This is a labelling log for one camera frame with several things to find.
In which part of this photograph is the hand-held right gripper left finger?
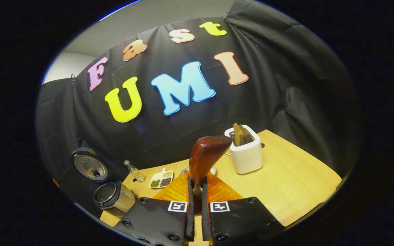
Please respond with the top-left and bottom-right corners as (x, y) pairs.
(114, 171), (195, 246)

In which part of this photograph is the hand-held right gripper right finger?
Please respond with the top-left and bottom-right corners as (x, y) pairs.
(201, 172), (285, 246)

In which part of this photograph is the white divided condiment dish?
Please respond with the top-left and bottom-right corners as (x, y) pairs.
(148, 168), (174, 189)

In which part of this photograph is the white toaster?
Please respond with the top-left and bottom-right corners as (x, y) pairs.
(224, 124), (264, 175)

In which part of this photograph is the silver black rice cooker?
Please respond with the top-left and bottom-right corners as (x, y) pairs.
(71, 147), (136, 219)

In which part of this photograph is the round white plate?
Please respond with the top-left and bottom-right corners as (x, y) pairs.
(179, 165), (216, 176)

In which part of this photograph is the brown wooden spoon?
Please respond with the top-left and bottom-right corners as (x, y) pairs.
(188, 135), (233, 214)

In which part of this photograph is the brown toast slice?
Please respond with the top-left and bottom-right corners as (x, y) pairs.
(240, 125), (255, 144)
(233, 123), (245, 147)

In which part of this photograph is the black backdrop cloth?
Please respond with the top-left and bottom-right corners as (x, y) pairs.
(36, 0), (362, 185)

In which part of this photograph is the small glass bottle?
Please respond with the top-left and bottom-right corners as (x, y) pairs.
(124, 160), (146, 183)

